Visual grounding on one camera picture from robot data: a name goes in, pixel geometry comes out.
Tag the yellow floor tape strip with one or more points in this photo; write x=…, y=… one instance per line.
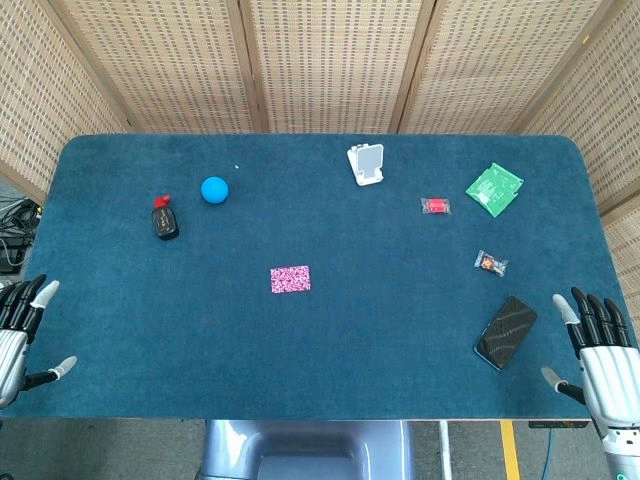
x=510, y=450

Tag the pink patterned card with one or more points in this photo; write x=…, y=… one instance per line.
x=290, y=279

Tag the black smartphone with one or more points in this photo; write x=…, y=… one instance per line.
x=505, y=332

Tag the black bottle with red cap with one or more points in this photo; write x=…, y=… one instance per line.
x=164, y=222

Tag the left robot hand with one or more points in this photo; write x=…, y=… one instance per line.
x=12, y=340

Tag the black floor power box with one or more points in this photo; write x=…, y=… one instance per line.
x=10, y=257

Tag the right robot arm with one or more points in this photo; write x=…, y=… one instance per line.
x=622, y=455

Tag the blue-grey robot torso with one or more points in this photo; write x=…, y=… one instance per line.
x=305, y=450

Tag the white table leg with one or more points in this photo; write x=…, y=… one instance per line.
x=445, y=450

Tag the green foil packet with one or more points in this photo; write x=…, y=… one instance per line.
x=494, y=190

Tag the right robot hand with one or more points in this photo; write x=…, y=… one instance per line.
x=612, y=380

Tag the blue ball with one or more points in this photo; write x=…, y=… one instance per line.
x=215, y=190

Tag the dark candy wrapper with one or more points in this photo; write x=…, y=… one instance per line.
x=491, y=263

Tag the woven folding screen panel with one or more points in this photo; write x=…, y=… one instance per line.
x=495, y=65
x=600, y=125
x=165, y=65
x=40, y=100
x=335, y=65

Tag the red candy in clear wrapper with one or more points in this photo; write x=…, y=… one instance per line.
x=436, y=206

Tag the black box under table edge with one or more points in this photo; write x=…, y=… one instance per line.
x=557, y=424

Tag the white phone stand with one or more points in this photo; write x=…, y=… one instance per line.
x=367, y=162

